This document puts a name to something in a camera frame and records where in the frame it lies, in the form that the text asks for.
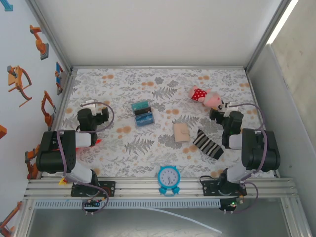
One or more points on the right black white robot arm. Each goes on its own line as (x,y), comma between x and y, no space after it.
(261,150)

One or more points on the pink plush toy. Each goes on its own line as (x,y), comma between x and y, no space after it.
(209,98)

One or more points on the white plastic strip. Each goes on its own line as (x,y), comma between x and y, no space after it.
(187,218)

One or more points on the blue card box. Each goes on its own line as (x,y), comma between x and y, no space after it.
(144,116)

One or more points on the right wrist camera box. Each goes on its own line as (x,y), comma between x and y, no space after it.
(228,108)

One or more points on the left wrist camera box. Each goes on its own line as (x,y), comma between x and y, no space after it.
(91,105)

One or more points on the small yellow toy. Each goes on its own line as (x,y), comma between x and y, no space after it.
(63,181)

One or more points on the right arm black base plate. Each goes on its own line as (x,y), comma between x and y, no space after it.
(206,188)

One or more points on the teal credit card stack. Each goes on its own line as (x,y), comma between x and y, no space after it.
(140,105)

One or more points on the wide aluminium base rail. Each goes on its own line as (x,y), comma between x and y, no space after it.
(143,190)

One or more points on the beige card holder wallet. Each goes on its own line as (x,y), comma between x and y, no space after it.
(181,132)

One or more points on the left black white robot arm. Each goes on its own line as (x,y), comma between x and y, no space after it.
(53,153)

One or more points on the blue orange machine wall sticker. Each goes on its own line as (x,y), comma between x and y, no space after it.
(58,76)

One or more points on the aluminium frame rail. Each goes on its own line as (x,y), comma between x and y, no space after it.
(160,67)
(66,91)

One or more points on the aluminium frame post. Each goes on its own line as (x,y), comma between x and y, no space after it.
(269,34)
(49,34)

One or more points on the blue alarm clock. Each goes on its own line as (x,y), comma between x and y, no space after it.
(169,177)

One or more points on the floral tablecloth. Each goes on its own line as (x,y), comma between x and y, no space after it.
(172,74)

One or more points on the black white striped sock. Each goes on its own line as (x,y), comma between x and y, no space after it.
(208,145)

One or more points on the orange gripper wall sticker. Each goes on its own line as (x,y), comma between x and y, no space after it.
(14,79)

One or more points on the black credit card stack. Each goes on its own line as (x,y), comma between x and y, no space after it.
(144,111)

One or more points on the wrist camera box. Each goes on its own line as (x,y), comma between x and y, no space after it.
(228,108)
(91,105)

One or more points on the orange block wall sticker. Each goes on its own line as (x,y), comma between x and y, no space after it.
(2,132)

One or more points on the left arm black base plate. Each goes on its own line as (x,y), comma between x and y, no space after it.
(111,188)

